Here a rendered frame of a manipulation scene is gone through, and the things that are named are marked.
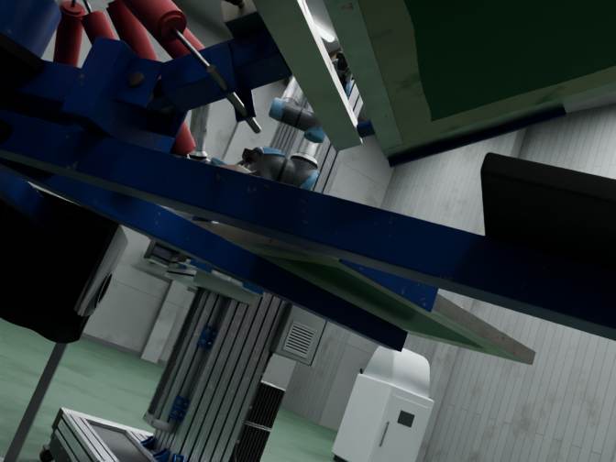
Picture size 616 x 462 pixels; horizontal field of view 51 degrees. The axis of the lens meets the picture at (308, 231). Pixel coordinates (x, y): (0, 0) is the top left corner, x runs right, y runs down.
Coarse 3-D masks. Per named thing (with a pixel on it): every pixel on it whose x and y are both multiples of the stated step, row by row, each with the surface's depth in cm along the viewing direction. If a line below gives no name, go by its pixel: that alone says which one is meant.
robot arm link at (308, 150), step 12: (348, 84) 257; (300, 144) 255; (312, 144) 252; (300, 156) 250; (312, 156) 252; (288, 168) 248; (300, 168) 249; (312, 168) 250; (288, 180) 248; (300, 180) 248; (312, 180) 248
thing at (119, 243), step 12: (120, 228) 200; (108, 240) 191; (120, 240) 212; (108, 252) 197; (120, 252) 226; (96, 264) 190; (108, 264) 210; (84, 276) 220; (96, 276) 196; (108, 276) 219; (84, 288) 190; (96, 288) 211; (84, 300) 196; (96, 300) 216; (84, 312) 213
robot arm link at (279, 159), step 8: (264, 152) 248; (272, 152) 248; (280, 152) 251; (264, 160) 247; (272, 160) 248; (280, 160) 249; (248, 168) 250; (256, 168) 247; (264, 168) 247; (272, 168) 247; (280, 168) 248; (264, 176) 246; (272, 176) 248; (280, 176) 248
